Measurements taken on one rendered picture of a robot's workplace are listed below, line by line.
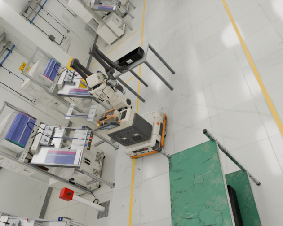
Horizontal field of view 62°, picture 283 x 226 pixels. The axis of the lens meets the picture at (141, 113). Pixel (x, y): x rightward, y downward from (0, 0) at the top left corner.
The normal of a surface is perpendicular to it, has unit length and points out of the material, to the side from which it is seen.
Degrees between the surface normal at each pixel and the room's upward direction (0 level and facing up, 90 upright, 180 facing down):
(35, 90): 90
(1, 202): 90
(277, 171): 0
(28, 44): 90
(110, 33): 90
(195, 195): 0
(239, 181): 0
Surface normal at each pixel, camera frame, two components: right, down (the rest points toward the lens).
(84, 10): -0.04, 0.75
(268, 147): -0.65, -0.53
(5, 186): 0.76, -0.41
